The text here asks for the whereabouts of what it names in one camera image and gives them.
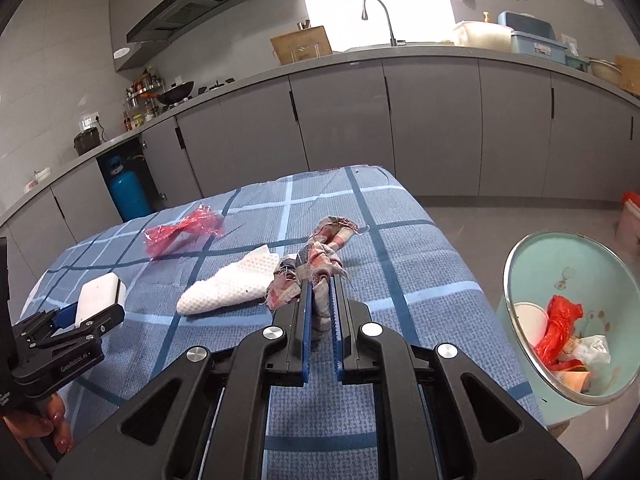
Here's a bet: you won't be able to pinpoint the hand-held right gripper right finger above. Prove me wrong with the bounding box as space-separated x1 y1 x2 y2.
330 274 583 480

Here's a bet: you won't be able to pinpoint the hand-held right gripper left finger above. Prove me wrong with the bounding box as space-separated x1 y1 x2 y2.
52 272 316 480

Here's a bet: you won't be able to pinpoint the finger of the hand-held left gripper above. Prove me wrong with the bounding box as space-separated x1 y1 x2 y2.
15 302 78 341
30 304 126 361

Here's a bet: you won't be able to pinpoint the white foam block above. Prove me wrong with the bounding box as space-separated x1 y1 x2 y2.
72 273 127 331

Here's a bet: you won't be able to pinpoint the plaid cloth rag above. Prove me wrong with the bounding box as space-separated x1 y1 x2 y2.
265 216 371 333

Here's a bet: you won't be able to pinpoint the mint green bin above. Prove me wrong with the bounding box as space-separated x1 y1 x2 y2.
495 230 640 431

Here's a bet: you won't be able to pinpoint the clear plastic bag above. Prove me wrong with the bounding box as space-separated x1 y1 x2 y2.
570 335 612 367

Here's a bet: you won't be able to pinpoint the person's left hand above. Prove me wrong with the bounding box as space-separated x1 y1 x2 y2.
5 394 75 455

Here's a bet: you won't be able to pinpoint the blue checked tablecloth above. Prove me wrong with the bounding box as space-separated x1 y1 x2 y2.
17 162 548 480

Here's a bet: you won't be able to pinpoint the white paper towel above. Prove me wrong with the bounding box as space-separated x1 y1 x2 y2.
176 246 281 316

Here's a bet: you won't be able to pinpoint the blue gas cylinder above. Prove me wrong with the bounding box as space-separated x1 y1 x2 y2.
107 157 153 223

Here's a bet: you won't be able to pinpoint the red plastic wrapper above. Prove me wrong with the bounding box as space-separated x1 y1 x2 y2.
144 203 226 261

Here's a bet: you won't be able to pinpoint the dark rice cooker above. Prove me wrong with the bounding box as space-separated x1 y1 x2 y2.
74 127 102 157

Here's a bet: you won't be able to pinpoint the grey kitchen cabinets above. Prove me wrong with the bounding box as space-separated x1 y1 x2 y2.
0 42 640 261

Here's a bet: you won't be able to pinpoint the rack of condiment bottles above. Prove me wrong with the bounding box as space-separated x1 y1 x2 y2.
122 67 163 131

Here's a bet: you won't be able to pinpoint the black wok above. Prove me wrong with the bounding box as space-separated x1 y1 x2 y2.
140 81 195 106

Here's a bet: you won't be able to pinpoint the wooden cutting board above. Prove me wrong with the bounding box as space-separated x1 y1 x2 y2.
270 26 333 66

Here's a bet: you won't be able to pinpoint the metal gooseneck faucet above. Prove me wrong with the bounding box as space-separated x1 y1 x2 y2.
361 0 398 47

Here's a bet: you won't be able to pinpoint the red lidded floor container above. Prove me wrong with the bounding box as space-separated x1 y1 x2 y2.
616 191 640 246

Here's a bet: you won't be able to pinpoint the white lidded container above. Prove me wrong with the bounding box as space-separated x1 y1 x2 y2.
452 20 513 52

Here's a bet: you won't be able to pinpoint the grey range hood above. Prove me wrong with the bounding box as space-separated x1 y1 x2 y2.
126 0 241 43

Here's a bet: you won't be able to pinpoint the teal plastic storage box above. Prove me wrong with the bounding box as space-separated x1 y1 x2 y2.
497 11 568 57

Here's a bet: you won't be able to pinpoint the light wooden board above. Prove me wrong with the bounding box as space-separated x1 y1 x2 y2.
614 55 640 97

